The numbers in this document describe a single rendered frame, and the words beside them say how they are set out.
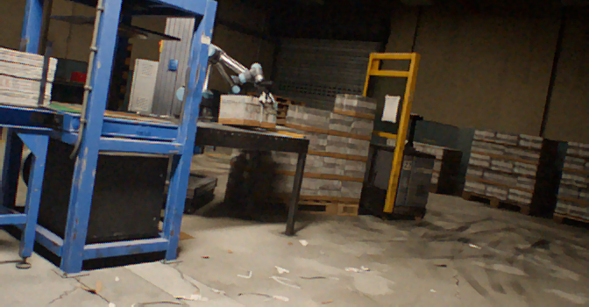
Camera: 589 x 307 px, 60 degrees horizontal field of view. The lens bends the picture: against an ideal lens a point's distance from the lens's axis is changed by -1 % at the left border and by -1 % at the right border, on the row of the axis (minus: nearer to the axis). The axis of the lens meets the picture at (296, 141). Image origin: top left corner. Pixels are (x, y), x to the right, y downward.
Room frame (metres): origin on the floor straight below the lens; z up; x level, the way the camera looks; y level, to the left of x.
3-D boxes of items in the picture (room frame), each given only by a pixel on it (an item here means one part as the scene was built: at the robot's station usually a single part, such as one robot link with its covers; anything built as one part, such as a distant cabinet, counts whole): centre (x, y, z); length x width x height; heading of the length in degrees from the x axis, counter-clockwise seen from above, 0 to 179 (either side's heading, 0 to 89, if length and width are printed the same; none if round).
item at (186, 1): (3.04, 1.17, 1.50); 0.94 x 0.68 x 0.10; 51
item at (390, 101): (5.91, -0.94, 1.28); 0.57 x 0.01 x 0.65; 34
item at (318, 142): (5.26, 0.04, 0.42); 1.17 x 0.39 x 0.83; 124
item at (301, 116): (5.33, -0.07, 0.95); 0.38 x 0.29 x 0.23; 34
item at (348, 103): (5.66, -0.57, 0.65); 0.39 x 0.30 x 1.29; 34
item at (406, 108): (5.62, -1.11, 0.97); 0.09 x 0.09 x 1.75; 34
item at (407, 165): (6.11, -1.24, 0.40); 0.69 x 0.55 x 0.80; 34
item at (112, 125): (3.04, 1.17, 0.75); 0.70 x 0.65 x 0.10; 141
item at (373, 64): (6.17, -0.75, 0.97); 0.09 x 0.09 x 1.75; 34
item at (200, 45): (3.00, 0.65, 0.77); 0.09 x 0.09 x 1.55; 51
